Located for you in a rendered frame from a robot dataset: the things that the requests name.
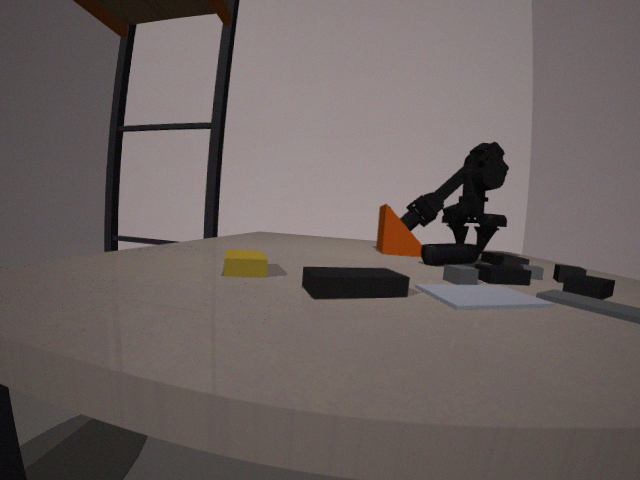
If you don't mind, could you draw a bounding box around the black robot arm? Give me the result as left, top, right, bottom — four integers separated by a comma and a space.
400, 141, 509, 231

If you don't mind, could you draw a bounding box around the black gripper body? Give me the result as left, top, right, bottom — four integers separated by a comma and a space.
441, 192, 507, 228

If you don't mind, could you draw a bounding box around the yellow block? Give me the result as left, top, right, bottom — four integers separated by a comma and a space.
224, 250, 268, 278

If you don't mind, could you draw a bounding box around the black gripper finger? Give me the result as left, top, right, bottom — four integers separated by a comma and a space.
447, 225, 469, 243
474, 226, 499, 255

